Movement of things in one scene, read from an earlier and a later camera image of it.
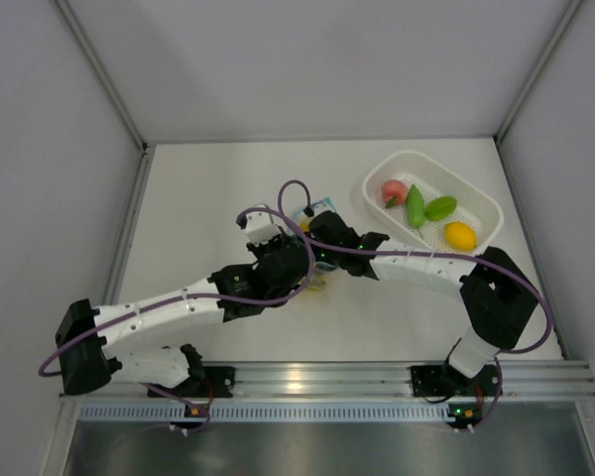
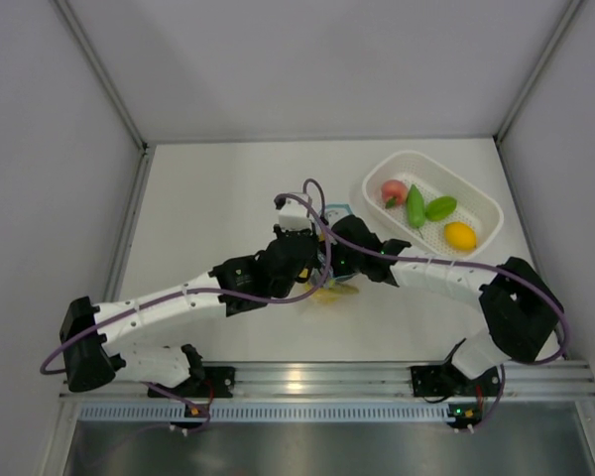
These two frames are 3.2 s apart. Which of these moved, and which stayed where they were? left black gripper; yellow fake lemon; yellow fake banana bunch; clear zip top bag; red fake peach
Moved: clear zip top bag; yellow fake banana bunch
Stayed: red fake peach; yellow fake lemon; left black gripper
